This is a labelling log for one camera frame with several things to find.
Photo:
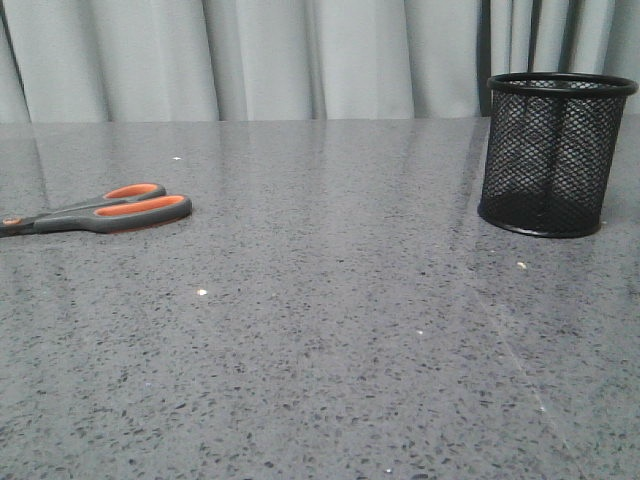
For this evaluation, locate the black mesh pen bucket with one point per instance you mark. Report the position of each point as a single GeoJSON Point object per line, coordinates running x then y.
{"type": "Point", "coordinates": [551, 143]}

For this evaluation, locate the orange and grey scissors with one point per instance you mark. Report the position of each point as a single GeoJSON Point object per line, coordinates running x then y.
{"type": "Point", "coordinates": [131, 207]}

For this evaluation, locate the grey curtain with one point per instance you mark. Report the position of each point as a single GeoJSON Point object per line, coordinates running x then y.
{"type": "Point", "coordinates": [152, 61]}

